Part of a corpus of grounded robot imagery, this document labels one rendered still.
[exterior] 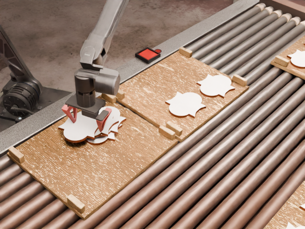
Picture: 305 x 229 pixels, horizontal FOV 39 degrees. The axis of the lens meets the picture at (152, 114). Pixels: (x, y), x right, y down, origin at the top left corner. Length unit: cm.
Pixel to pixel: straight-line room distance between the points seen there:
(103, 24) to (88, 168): 43
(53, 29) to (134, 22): 72
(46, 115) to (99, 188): 39
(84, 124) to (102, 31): 30
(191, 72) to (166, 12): 247
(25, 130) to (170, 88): 54
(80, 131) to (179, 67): 55
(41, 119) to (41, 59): 200
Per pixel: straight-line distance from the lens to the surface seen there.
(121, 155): 133
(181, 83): 163
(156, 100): 154
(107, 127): 138
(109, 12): 132
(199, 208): 124
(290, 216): 127
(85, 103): 127
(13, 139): 146
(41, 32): 383
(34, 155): 136
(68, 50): 356
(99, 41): 127
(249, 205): 128
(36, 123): 150
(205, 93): 158
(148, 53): 180
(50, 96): 270
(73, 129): 136
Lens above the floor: 190
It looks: 41 degrees down
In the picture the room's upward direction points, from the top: 4 degrees clockwise
